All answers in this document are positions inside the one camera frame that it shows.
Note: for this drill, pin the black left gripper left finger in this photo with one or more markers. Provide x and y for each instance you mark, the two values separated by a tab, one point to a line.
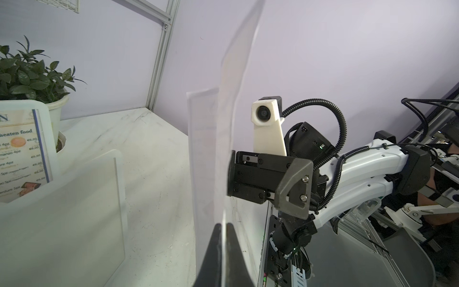
211	269

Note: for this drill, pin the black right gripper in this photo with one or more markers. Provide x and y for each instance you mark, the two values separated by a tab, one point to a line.
284	180

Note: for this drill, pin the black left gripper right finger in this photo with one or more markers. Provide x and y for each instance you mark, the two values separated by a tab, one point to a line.
236	273

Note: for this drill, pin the dim sum menu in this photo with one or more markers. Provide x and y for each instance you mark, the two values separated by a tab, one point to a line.
211	115
24	156

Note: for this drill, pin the white acrylic menu holder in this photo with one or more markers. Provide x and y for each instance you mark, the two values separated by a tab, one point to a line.
70	233
44	115

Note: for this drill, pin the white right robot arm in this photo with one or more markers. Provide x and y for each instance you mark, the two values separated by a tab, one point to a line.
311	182

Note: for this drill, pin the potted green plant white pot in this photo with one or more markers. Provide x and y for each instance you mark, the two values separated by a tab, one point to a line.
25	75

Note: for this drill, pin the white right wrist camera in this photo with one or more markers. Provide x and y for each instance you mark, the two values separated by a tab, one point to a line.
266	116

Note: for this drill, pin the aluminium frame profiles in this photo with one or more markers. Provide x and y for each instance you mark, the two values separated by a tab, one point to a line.
166	18

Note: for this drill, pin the white wire wall basket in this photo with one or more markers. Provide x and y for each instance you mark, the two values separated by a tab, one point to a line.
68	5

